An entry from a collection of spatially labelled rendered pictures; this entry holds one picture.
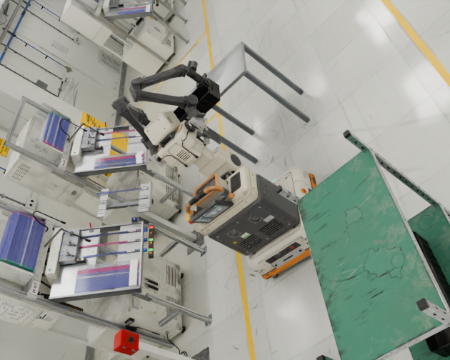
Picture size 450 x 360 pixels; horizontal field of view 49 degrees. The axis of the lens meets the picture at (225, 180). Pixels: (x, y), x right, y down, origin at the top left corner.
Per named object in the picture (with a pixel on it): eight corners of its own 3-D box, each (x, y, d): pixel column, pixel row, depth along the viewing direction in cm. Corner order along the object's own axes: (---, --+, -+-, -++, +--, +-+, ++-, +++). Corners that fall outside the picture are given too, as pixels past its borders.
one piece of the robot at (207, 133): (221, 147, 343) (197, 132, 332) (196, 168, 357) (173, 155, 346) (221, 132, 354) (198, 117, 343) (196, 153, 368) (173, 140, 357)
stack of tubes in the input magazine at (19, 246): (46, 221, 412) (15, 208, 399) (33, 271, 375) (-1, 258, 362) (38, 230, 418) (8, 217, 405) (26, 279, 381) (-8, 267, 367)
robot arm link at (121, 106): (113, 113, 320) (126, 105, 319) (110, 101, 328) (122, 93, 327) (149, 151, 353) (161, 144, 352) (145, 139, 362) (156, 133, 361)
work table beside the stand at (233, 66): (310, 120, 430) (244, 70, 390) (254, 163, 467) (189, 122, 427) (303, 90, 461) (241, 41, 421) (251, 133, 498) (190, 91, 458)
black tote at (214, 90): (171, 145, 378) (160, 138, 372) (172, 130, 390) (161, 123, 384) (220, 99, 348) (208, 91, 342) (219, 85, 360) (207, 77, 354)
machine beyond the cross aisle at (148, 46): (189, 16, 831) (90, -60, 735) (191, 39, 771) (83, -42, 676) (142, 72, 894) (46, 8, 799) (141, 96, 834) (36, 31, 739)
